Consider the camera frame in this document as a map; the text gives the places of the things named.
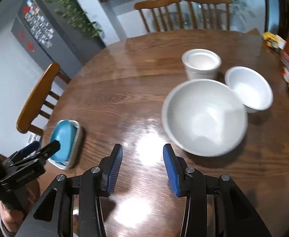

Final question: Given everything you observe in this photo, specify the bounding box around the small patterned square plate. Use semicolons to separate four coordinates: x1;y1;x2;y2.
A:
48;120;84;170

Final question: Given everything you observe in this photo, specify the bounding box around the large white bowl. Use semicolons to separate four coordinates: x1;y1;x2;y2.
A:
161;79;248;157

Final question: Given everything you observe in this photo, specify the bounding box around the white ceramic ramekin cup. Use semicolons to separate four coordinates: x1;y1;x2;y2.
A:
181;49;222;80

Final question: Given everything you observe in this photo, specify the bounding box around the small white bowl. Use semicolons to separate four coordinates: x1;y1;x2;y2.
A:
224;66;274;113

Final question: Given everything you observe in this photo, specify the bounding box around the blue square dish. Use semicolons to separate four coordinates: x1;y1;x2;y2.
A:
50;120;77;163

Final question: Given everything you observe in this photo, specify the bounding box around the person left hand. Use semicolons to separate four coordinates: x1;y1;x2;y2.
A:
0;202;24;235

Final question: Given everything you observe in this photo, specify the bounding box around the wooden chair at left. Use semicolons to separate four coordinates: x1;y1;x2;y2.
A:
16;62;71;137

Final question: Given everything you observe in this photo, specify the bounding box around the wooden chair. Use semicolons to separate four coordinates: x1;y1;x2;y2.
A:
184;0;232;31
134;0;184;33
16;62;71;137

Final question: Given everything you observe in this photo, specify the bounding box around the grey refrigerator with magnets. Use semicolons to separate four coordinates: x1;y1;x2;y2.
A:
11;0;105;78

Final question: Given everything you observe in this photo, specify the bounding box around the hanging green vine plant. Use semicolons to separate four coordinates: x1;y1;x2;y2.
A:
45;0;102;38

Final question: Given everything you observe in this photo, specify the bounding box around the yellow snack packet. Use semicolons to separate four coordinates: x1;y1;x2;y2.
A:
262;32;286;53

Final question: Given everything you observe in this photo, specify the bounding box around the wooden chair back left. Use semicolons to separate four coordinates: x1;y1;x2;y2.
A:
134;0;184;33

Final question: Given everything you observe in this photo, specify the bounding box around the wooden chair back right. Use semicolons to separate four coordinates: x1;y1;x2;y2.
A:
184;0;232;31

